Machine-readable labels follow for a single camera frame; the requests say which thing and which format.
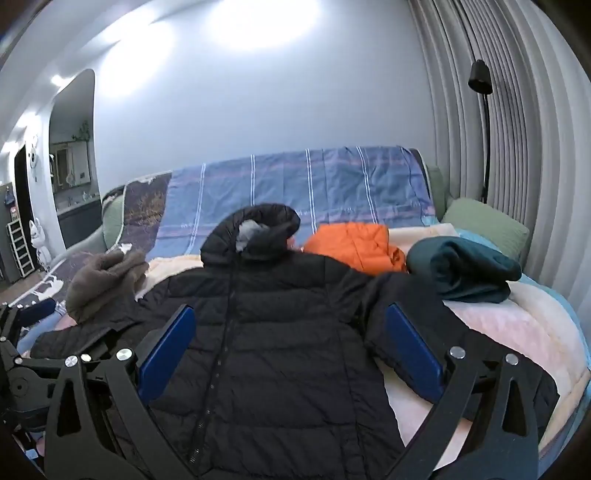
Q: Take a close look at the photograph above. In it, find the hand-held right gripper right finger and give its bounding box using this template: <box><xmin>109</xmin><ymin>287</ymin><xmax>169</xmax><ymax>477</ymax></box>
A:
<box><xmin>383</xmin><ymin>302</ymin><xmax>541</xmax><ymax>480</ymax></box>

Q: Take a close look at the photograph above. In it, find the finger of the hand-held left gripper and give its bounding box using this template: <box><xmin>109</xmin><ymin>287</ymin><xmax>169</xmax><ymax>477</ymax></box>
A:
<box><xmin>21</xmin><ymin>325</ymin><xmax>139</xmax><ymax>385</ymax></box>
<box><xmin>0</xmin><ymin>300</ymin><xmax>58</xmax><ymax>355</ymax></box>

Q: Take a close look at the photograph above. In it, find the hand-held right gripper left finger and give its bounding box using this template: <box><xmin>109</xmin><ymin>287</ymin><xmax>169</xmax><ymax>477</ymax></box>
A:
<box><xmin>44</xmin><ymin>304</ymin><xmax>198</xmax><ymax>480</ymax></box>

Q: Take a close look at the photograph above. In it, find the black hooded puffer jacket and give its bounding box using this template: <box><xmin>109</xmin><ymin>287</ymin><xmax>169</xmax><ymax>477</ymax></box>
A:
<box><xmin>30</xmin><ymin>203</ymin><xmax>561</xmax><ymax>480</ymax></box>

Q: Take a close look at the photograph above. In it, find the white ladder rack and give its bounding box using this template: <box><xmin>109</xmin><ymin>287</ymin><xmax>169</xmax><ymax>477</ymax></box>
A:
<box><xmin>7</xmin><ymin>220</ymin><xmax>35</xmax><ymax>278</ymax></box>

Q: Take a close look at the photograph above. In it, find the white animal figurine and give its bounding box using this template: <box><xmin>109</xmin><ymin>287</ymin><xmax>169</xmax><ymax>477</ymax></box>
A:
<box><xmin>28</xmin><ymin>219</ymin><xmax>51</xmax><ymax>271</ymax></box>

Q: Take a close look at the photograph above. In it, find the brown fleece garment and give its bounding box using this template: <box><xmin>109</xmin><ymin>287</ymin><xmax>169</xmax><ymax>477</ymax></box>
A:
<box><xmin>66</xmin><ymin>249</ymin><xmax>149</xmax><ymax>324</ymax></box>

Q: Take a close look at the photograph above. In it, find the folded dark teal garment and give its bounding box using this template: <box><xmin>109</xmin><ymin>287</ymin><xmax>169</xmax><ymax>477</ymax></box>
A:
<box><xmin>406</xmin><ymin>236</ymin><xmax>523</xmax><ymax>304</ymax></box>

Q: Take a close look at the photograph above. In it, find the pink printed blanket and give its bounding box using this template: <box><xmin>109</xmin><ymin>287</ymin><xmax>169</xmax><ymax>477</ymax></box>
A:
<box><xmin>21</xmin><ymin>222</ymin><xmax>591</xmax><ymax>462</ymax></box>

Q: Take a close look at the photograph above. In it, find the folded orange puffer jacket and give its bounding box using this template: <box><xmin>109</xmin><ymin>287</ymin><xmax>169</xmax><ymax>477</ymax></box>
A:
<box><xmin>302</xmin><ymin>222</ymin><xmax>409</xmax><ymax>277</ymax></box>

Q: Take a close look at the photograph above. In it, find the green pillow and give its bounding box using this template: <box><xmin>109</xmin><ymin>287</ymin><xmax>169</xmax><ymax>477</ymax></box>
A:
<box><xmin>442</xmin><ymin>198</ymin><xmax>531</xmax><ymax>259</ymax></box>

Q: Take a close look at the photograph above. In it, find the dark patterned blanket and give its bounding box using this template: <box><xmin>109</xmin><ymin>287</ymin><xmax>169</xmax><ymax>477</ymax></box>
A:
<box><xmin>28</xmin><ymin>171</ymin><xmax>174</xmax><ymax>305</ymax></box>

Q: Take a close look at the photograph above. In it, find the blue plaid blanket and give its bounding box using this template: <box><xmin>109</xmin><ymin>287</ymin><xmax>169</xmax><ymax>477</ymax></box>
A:
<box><xmin>152</xmin><ymin>145</ymin><xmax>437</xmax><ymax>257</ymax></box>

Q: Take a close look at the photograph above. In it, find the grey pleated curtain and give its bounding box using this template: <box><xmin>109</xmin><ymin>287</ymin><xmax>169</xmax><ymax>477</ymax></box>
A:
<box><xmin>409</xmin><ymin>0</ymin><xmax>591</xmax><ymax>315</ymax></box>

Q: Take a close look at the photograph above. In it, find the black floor lamp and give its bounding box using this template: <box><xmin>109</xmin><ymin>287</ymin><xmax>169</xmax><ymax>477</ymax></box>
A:
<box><xmin>468</xmin><ymin>59</ymin><xmax>493</xmax><ymax>204</ymax></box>

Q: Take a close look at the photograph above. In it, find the arched wall mirror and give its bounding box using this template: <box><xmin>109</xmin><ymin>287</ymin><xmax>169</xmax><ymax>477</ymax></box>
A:
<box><xmin>47</xmin><ymin>68</ymin><xmax>105</xmax><ymax>250</ymax></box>

